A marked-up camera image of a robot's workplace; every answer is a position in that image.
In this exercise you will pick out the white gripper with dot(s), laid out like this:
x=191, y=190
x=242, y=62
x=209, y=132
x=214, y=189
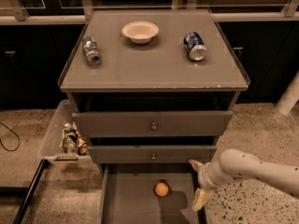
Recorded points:
x=204, y=175

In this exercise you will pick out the orange fruit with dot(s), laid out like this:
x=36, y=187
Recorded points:
x=161, y=189

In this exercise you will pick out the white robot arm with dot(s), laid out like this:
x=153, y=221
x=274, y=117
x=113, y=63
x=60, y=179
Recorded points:
x=235, y=166

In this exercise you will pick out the grey bottom drawer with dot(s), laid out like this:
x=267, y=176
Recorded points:
x=128, y=195

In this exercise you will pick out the grey drawer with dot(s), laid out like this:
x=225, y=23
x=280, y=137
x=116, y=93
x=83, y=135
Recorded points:
x=146, y=124
x=128, y=195
x=151, y=154

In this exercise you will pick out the grey top drawer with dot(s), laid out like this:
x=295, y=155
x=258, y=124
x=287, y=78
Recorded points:
x=146, y=124

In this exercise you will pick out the grey middle drawer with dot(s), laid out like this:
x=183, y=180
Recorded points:
x=151, y=154

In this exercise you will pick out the grey drawer cabinet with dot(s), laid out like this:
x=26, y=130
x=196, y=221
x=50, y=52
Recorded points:
x=154, y=77

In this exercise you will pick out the brown snack bag in bin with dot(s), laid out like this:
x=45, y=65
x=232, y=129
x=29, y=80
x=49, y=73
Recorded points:
x=81, y=144

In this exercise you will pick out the green crushed can in bin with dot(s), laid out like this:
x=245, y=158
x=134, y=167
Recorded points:
x=69, y=139

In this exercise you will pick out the blue soda can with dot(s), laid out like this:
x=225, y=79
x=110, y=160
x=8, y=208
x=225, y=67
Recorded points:
x=195, y=47

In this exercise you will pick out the clear plastic bin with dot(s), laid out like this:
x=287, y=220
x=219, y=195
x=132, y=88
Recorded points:
x=51, y=149

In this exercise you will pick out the white paper bowl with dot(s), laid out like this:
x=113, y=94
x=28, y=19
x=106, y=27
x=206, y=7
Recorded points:
x=140, y=32

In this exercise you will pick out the silver crushed can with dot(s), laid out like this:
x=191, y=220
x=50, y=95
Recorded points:
x=90, y=52

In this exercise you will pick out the white post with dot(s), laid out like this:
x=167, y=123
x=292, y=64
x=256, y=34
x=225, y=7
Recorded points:
x=289, y=98

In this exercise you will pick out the black floor rail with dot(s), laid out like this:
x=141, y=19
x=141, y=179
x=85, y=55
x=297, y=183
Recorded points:
x=25, y=193

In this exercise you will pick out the metal railing frame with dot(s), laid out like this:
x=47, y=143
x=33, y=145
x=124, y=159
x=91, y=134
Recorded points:
x=81, y=11

